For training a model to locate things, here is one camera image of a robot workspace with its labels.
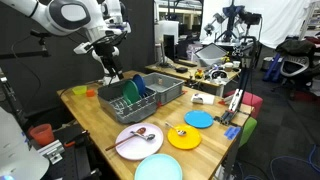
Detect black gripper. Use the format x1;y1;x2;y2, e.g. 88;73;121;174
94;43;125;80

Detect small metal spoon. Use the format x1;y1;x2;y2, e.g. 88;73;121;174
164;121;188;137

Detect green plate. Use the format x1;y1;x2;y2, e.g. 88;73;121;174
122;79;142;106

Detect dark blue plate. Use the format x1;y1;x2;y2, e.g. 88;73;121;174
132;73;147;98

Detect brown wooden spoon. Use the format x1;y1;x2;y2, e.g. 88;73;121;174
105;126;147;152

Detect large metal spoon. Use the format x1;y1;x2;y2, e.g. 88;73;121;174
129;130;157;142

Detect pink plate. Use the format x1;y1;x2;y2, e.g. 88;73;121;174
114;122;165;162

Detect bright blue plate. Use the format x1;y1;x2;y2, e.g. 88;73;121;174
183;110;214;129

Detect orange plate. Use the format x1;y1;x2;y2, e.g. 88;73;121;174
166;124;203;151

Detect light-blue plate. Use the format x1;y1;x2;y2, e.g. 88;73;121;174
134;153;184;180

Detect yellow-green small bowl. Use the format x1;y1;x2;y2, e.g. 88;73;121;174
71;85;88;96

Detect grey dish rack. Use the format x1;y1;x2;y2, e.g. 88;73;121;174
97;79;158;125

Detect wooden desk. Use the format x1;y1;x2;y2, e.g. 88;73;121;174
144;61;242;98

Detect black computer monitor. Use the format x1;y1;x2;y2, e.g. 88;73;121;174
163;33;177;64

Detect grey plastic bin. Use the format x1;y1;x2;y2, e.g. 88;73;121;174
142;72;185;106

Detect black keyboard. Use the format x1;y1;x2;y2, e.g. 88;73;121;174
173;58;198;68

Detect yellow toy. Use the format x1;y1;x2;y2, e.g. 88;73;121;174
194;68;205;80

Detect small white box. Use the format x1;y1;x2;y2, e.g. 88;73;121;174
190;92;216;106

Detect black clamp stand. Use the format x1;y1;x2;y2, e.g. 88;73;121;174
63;129;103;180

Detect clear plastic storage bin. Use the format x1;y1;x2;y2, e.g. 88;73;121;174
194;43;228;68

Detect red-orange plastic cup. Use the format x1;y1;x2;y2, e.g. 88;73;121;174
28;123;55;147

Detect white black headset device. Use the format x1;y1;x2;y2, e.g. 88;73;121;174
209;68;230;85

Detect black tripod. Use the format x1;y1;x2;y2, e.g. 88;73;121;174
0;75;29;129

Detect grey blue robot rig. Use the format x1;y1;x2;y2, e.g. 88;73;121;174
203;0;248;43

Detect white rounded device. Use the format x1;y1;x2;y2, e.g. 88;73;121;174
0;106;51;180

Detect blue tape patch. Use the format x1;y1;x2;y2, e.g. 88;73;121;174
223;126;242;141

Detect pink stool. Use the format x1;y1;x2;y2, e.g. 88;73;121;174
223;89;264;120

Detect green stool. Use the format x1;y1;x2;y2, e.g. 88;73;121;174
239;116;259;148

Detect blue leaning object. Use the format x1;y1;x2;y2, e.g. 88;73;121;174
262;53;282;83

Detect white backdrop sheet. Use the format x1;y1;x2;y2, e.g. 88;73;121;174
199;0;313;49

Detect office chair with jacket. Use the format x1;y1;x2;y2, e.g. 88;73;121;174
274;39;318;101

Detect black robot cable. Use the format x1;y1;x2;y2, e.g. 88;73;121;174
89;29;129;48

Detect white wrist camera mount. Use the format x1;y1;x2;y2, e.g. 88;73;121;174
73;41;96;55

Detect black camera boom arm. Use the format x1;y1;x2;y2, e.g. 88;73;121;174
0;29;52;61

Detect aluminium bracket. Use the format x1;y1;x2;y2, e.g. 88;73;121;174
36;139;66;165

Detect black aluminium camera stand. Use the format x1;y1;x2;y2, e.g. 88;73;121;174
214;34;261;126

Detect black stereo camera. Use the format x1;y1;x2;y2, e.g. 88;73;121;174
239;11;263;26

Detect blue floor cables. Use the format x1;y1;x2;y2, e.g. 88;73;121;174
269;143;320;180

